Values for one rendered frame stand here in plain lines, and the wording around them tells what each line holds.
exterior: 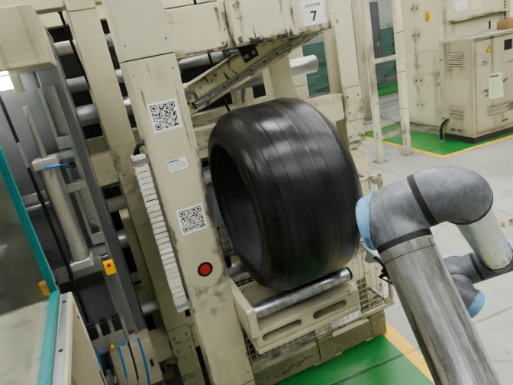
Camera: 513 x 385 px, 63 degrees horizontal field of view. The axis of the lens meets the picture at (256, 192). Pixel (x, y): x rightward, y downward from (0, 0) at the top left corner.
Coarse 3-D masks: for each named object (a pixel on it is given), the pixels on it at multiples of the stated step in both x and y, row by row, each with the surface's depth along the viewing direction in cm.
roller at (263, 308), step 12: (324, 276) 132; (336, 276) 132; (348, 276) 133; (300, 288) 129; (312, 288) 129; (324, 288) 130; (264, 300) 126; (276, 300) 126; (288, 300) 126; (300, 300) 128; (264, 312) 124
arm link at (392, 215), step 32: (384, 192) 88; (416, 192) 83; (384, 224) 86; (416, 224) 84; (384, 256) 87; (416, 256) 82; (416, 288) 81; (448, 288) 80; (416, 320) 81; (448, 320) 78; (448, 352) 77; (480, 352) 76; (448, 384) 76; (480, 384) 74
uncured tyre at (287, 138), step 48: (240, 144) 111; (288, 144) 109; (336, 144) 112; (240, 192) 159; (288, 192) 105; (336, 192) 109; (240, 240) 153; (288, 240) 107; (336, 240) 113; (288, 288) 122
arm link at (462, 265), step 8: (448, 256) 134; (456, 256) 134; (464, 256) 130; (448, 264) 131; (456, 264) 129; (464, 264) 128; (472, 264) 126; (456, 272) 126; (464, 272) 127; (472, 272) 126; (472, 280) 127; (480, 280) 127
